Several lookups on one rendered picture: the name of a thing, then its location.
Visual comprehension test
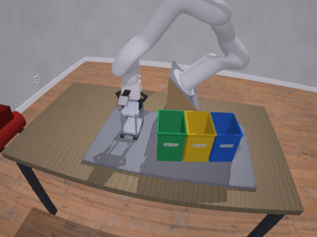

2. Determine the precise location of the yellow bin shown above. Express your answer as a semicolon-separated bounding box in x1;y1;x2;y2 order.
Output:
183;111;217;162

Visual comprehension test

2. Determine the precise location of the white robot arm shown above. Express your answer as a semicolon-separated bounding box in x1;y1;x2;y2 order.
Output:
112;0;250;96

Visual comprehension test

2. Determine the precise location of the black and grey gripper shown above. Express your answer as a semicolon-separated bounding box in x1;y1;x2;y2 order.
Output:
116;79;148;111

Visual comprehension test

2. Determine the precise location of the green open bin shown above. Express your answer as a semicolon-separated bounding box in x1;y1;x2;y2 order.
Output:
157;109;187;162

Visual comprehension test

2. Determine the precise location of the blue open-top bin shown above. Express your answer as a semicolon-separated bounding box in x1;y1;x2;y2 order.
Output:
209;112;244;162

